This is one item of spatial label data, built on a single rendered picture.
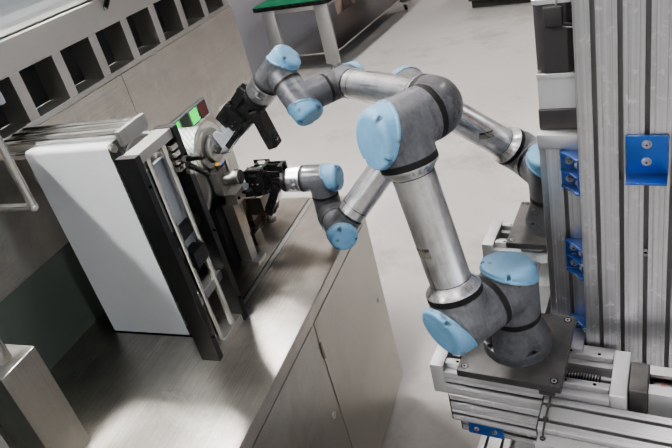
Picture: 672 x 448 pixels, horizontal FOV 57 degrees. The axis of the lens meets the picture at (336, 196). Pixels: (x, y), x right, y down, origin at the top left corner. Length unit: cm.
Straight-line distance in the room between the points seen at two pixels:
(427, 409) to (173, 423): 127
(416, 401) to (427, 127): 155
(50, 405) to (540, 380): 100
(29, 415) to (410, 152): 88
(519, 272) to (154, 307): 89
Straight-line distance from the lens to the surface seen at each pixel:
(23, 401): 139
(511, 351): 144
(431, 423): 245
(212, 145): 170
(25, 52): 176
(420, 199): 118
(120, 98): 197
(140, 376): 161
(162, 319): 166
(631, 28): 124
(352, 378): 197
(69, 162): 151
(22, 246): 170
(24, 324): 172
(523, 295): 135
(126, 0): 208
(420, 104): 116
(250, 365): 149
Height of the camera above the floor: 186
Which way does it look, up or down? 28 degrees down
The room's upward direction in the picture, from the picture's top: 15 degrees counter-clockwise
